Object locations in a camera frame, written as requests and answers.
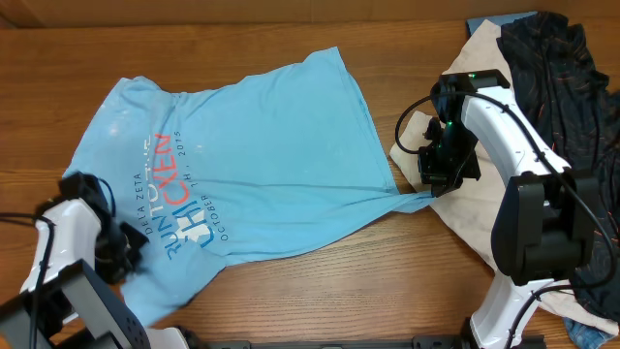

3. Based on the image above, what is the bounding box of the light blue printed t-shirt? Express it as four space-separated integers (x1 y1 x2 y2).
69 48 432 325

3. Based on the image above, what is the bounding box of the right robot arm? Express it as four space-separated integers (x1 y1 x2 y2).
418 70 598 348

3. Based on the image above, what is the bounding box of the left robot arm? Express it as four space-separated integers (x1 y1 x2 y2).
1 172 188 349

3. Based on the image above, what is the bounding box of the beige garment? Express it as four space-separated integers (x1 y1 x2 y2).
388 18 620 335

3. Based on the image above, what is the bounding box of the dark patterned garment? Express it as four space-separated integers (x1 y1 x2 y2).
496 11 620 322

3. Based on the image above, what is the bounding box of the dark blue folded cloth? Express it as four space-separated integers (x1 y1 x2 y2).
465 11 538 38

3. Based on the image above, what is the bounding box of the blue denim garment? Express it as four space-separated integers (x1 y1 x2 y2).
563 318 614 349

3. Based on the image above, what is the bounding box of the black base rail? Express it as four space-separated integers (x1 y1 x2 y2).
178 327 478 349

